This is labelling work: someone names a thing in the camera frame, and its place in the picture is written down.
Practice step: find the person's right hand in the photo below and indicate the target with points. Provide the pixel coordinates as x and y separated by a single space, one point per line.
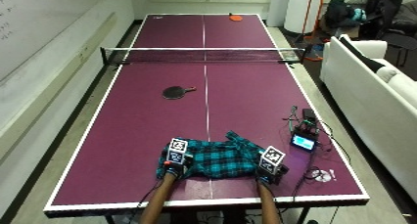
270 175

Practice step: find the person's left hand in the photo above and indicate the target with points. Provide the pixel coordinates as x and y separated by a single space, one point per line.
173 168

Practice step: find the teal plaid cloth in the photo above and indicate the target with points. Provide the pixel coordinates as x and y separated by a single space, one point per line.
221 157

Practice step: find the white marker cube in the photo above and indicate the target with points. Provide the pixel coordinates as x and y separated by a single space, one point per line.
270 160
177 151

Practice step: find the small screen device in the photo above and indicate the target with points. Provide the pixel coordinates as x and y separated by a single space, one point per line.
304 142

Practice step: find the purple table tennis table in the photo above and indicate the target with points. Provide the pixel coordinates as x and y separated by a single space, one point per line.
204 113

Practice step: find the black electronics box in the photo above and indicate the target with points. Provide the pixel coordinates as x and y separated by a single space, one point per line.
309 114

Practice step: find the black table tennis paddle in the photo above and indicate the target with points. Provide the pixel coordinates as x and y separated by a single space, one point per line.
174 92

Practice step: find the white sofa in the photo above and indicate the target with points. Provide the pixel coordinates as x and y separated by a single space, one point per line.
369 106

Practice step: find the table tennis net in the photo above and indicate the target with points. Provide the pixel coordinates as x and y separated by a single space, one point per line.
204 55

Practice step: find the orange table tennis paddle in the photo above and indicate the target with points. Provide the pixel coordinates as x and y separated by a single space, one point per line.
236 17

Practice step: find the white cylinder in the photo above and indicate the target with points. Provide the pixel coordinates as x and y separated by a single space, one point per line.
301 10

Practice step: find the black backpack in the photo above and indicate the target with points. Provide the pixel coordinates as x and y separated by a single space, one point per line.
341 12

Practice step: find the whiteboard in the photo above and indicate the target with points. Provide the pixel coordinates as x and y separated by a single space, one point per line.
39 25

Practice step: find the black chair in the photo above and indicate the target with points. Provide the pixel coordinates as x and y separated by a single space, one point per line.
393 15

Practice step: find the orange metal frame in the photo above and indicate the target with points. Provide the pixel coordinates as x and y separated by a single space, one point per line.
313 25

